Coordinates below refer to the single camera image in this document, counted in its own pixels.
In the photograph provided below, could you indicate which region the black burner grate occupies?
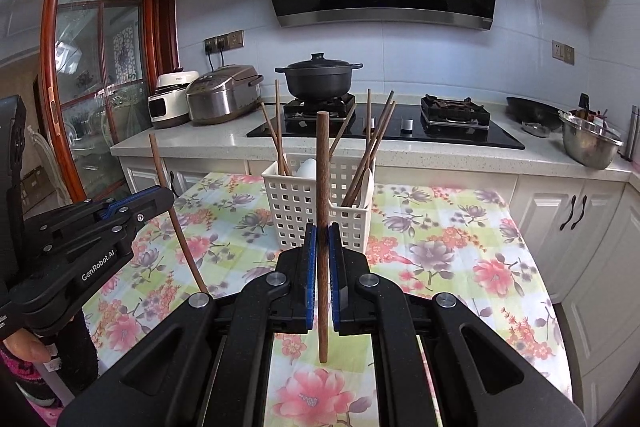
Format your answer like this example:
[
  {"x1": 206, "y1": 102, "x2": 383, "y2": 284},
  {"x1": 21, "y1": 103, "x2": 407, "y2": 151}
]
[
  {"x1": 420, "y1": 94, "x2": 492, "y2": 128},
  {"x1": 283, "y1": 93, "x2": 357, "y2": 122}
]

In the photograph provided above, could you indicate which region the red wooden glass door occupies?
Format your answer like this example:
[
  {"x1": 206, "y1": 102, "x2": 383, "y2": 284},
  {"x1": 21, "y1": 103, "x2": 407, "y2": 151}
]
[{"x1": 37, "y1": 0, "x2": 178, "y2": 208}]

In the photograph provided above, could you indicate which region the white perforated plastic basket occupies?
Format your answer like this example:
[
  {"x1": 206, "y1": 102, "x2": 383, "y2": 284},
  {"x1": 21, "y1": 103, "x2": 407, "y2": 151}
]
[{"x1": 261, "y1": 158, "x2": 376, "y2": 253}]

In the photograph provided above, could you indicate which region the white stone kitchen counter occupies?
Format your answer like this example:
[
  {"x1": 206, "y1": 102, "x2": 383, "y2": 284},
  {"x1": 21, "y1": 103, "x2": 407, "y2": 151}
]
[{"x1": 110, "y1": 104, "x2": 640, "y2": 185}]

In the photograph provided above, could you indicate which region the slim steel bottle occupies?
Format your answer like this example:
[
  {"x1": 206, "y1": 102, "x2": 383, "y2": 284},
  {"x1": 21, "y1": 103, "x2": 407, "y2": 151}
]
[{"x1": 627, "y1": 105, "x2": 640, "y2": 160}]

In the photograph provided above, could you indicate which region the small white cooker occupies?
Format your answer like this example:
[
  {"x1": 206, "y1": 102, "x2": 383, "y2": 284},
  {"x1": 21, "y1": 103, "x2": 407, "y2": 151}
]
[{"x1": 148, "y1": 68, "x2": 200, "y2": 129}]

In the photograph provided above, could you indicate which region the black wok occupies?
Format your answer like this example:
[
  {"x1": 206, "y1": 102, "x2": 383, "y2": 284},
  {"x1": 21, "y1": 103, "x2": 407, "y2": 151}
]
[{"x1": 506, "y1": 96, "x2": 566, "y2": 128}]

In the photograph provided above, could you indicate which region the person's left hand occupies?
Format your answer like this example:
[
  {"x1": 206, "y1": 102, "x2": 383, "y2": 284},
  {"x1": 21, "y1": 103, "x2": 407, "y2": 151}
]
[{"x1": 0, "y1": 309, "x2": 99, "y2": 408}]

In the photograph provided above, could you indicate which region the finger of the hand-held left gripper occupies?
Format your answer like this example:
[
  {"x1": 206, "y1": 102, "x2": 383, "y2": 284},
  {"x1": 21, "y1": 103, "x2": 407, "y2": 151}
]
[
  {"x1": 42, "y1": 198, "x2": 177, "y2": 258},
  {"x1": 22, "y1": 187, "x2": 173, "y2": 250}
]

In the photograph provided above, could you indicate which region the black glass gas cooktop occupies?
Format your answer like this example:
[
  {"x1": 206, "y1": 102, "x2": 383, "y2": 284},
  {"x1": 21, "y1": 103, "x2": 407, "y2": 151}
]
[{"x1": 246, "y1": 99, "x2": 526, "y2": 151}]

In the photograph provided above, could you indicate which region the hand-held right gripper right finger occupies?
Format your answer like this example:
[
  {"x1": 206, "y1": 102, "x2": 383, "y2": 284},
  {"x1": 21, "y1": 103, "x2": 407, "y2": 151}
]
[{"x1": 327, "y1": 222, "x2": 587, "y2": 427}]

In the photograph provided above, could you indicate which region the gold wall outlet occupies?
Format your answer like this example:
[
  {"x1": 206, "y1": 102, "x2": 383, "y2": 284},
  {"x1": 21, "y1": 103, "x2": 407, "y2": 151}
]
[
  {"x1": 552, "y1": 39, "x2": 576, "y2": 65},
  {"x1": 204, "y1": 30, "x2": 245, "y2": 54}
]

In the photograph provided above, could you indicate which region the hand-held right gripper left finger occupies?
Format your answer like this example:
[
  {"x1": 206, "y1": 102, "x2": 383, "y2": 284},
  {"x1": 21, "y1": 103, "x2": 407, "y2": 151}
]
[{"x1": 57, "y1": 223, "x2": 319, "y2": 427}]

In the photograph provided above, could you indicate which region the black lidded cooking pot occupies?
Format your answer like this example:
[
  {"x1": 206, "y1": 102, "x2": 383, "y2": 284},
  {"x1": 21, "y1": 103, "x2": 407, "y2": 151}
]
[{"x1": 274, "y1": 53, "x2": 364, "y2": 102}]

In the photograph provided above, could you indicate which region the white ornate chair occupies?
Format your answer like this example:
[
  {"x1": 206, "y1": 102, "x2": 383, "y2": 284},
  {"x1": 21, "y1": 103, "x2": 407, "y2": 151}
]
[{"x1": 27, "y1": 127, "x2": 71, "y2": 208}]

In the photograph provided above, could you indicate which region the silver rice cooker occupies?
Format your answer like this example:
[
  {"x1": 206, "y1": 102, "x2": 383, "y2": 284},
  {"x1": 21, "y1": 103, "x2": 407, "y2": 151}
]
[{"x1": 186, "y1": 65, "x2": 264, "y2": 126}]

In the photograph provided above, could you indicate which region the floral plastic tablecloth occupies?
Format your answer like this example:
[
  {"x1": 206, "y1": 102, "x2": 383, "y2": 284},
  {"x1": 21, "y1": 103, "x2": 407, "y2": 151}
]
[{"x1": 82, "y1": 171, "x2": 573, "y2": 427}]

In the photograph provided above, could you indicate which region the large steel mixing bowl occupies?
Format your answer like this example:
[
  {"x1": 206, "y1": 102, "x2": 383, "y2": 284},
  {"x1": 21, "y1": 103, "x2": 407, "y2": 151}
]
[{"x1": 559, "y1": 107, "x2": 625, "y2": 169}]

